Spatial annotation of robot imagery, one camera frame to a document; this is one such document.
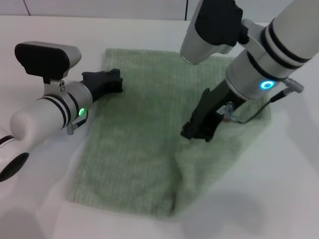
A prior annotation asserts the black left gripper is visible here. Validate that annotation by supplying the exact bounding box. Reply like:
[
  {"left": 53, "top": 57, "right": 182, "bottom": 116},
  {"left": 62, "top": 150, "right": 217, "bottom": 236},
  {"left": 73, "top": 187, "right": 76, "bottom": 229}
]
[{"left": 81, "top": 68, "right": 124, "bottom": 103}]

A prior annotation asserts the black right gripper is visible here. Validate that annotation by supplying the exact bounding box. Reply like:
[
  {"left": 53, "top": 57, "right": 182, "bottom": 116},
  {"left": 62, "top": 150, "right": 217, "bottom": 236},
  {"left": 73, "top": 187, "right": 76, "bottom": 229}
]
[{"left": 180, "top": 81, "right": 247, "bottom": 143}]

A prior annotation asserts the green ribbed towel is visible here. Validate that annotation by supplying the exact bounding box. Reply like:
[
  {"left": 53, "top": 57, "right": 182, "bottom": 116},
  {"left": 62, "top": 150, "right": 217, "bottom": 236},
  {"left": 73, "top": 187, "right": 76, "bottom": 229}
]
[{"left": 66, "top": 48, "right": 273, "bottom": 220}]

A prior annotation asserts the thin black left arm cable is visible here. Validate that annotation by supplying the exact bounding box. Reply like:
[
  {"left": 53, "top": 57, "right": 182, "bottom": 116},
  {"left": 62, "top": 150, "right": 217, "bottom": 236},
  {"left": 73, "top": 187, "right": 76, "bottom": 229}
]
[{"left": 66, "top": 112, "right": 88, "bottom": 135}]

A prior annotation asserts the left wrist camera grey black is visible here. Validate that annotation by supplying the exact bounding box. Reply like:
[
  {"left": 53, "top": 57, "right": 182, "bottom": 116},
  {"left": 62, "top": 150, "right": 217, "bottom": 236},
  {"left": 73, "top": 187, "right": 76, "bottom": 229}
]
[{"left": 14, "top": 41, "right": 83, "bottom": 85}]

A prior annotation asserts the wrist camera grey black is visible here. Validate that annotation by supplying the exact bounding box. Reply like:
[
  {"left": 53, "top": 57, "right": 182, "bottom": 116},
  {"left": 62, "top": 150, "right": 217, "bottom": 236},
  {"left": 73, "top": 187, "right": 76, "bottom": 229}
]
[
  {"left": 14, "top": 41, "right": 83, "bottom": 85},
  {"left": 179, "top": 0, "right": 250, "bottom": 66}
]

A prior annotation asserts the right wrist camera grey black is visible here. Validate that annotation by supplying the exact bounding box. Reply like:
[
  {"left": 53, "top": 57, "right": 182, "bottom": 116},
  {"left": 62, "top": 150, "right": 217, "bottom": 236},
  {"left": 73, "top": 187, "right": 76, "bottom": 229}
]
[{"left": 179, "top": 0, "right": 250, "bottom": 66}]

